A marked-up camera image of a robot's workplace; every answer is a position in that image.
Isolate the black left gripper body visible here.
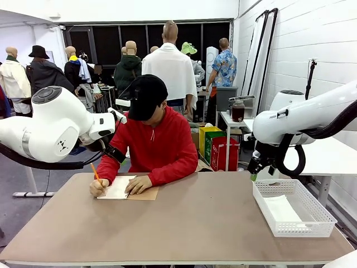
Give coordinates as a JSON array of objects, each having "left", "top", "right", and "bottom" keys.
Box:
[{"left": 103, "top": 143, "right": 127, "bottom": 165}]

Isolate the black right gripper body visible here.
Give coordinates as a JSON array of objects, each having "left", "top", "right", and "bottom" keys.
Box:
[{"left": 252, "top": 141, "right": 280, "bottom": 169}]

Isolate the yellow pencil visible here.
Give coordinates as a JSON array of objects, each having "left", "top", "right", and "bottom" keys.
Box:
[{"left": 90, "top": 162, "right": 107, "bottom": 194}]

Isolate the brown spiral notebook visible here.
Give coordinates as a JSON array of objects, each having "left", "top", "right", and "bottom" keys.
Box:
[{"left": 97, "top": 175, "right": 160, "bottom": 201}]

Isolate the person's left forearm red sleeve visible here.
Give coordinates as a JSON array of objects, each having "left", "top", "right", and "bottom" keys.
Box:
[{"left": 147, "top": 156, "right": 199, "bottom": 187}]

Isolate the person's right forearm red sleeve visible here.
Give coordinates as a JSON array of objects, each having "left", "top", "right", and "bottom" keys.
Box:
[{"left": 96, "top": 155, "right": 128, "bottom": 185}]

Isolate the person's left hand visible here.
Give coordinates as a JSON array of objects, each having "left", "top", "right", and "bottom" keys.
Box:
[{"left": 125, "top": 175, "right": 153, "bottom": 195}]

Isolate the person's right hand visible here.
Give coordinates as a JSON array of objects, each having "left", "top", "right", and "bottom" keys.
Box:
[{"left": 89, "top": 178, "right": 110, "bottom": 198}]

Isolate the red shopping bag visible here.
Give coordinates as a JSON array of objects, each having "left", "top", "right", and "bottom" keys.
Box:
[{"left": 210, "top": 136, "right": 240, "bottom": 172}]

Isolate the flat white paper sheet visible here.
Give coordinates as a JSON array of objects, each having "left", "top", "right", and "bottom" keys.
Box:
[{"left": 263, "top": 194, "right": 303, "bottom": 223}]

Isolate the person in red hoodie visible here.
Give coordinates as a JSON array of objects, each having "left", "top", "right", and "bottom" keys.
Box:
[{"left": 96, "top": 74, "right": 199, "bottom": 188}]

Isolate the green shopping bag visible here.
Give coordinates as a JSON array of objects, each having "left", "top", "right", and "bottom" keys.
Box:
[{"left": 204, "top": 131, "right": 227, "bottom": 165}]

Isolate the glass jar dark liquid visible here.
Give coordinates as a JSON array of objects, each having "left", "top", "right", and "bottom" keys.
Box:
[{"left": 231, "top": 99, "right": 246, "bottom": 123}]

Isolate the small white side table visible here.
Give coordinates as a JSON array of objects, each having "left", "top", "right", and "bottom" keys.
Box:
[{"left": 218, "top": 111, "right": 256, "bottom": 172}]

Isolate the white desk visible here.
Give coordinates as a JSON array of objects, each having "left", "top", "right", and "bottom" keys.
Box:
[{"left": 278, "top": 133, "right": 357, "bottom": 209}]

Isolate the yellow shopping bag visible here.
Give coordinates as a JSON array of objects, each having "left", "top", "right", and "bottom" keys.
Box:
[{"left": 198, "top": 126, "right": 224, "bottom": 166}]

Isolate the white plastic basket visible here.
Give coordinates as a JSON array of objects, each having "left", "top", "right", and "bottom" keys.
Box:
[{"left": 252, "top": 179, "right": 339, "bottom": 238}]

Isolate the black cap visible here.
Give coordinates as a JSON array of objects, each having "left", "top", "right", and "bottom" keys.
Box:
[{"left": 127, "top": 74, "right": 169, "bottom": 122}]

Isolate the grey bin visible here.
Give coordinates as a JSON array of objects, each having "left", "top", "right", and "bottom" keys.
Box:
[{"left": 215, "top": 86, "right": 239, "bottom": 113}]

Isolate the mannequin in dark green jacket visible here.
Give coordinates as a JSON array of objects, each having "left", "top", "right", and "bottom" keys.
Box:
[{"left": 113, "top": 40, "right": 143, "bottom": 99}]

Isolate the black tripod stand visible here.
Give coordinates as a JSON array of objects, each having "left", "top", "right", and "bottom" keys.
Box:
[{"left": 304, "top": 58, "right": 319, "bottom": 101}]

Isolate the white table leg foot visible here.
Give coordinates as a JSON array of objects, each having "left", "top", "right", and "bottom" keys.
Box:
[{"left": 12, "top": 164, "right": 56, "bottom": 198}]

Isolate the mannequin with yellow scarf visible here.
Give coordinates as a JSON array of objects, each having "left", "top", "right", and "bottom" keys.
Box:
[{"left": 64, "top": 45, "right": 96, "bottom": 110}]

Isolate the mannequin in floral shirt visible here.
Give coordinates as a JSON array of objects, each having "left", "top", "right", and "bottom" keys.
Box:
[{"left": 205, "top": 37, "right": 238, "bottom": 128}]

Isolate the mannequin in white cloak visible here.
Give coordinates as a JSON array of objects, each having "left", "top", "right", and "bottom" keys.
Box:
[{"left": 141, "top": 20, "right": 199, "bottom": 119}]

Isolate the black framed leaning panel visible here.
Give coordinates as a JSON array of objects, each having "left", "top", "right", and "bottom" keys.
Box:
[
  {"left": 240, "top": 9, "right": 270, "bottom": 98},
  {"left": 255, "top": 7, "right": 279, "bottom": 114}
]

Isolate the mannequin with black hat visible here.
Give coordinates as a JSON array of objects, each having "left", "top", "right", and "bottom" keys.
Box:
[{"left": 25, "top": 45, "right": 75, "bottom": 96}]

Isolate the white tower appliance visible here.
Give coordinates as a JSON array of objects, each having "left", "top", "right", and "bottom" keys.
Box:
[{"left": 206, "top": 45, "right": 219, "bottom": 82}]

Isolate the mannequin in cream jacket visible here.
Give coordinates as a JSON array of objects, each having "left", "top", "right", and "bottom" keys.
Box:
[{"left": 0, "top": 46, "right": 32, "bottom": 117}]

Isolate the mannequin with green hat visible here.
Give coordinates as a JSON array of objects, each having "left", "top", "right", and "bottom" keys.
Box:
[{"left": 180, "top": 41, "right": 206, "bottom": 86}]

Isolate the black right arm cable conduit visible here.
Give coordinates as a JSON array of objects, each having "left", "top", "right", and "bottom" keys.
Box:
[{"left": 276, "top": 100, "right": 357, "bottom": 177}]

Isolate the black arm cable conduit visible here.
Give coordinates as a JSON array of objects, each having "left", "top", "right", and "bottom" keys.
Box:
[
  {"left": 276, "top": 100, "right": 357, "bottom": 177},
  {"left": 0, "top": 138, "right": 112, "bottom": 171}
]

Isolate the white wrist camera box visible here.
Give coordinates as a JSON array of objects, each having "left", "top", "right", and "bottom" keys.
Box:
[{"left": 107, "top": 107, "right": 128, "bottom": 125}]

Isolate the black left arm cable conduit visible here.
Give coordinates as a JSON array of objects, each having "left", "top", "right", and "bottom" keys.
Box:
[{"left": 0, "top": 138, "right": 112, "bottom": 171}]

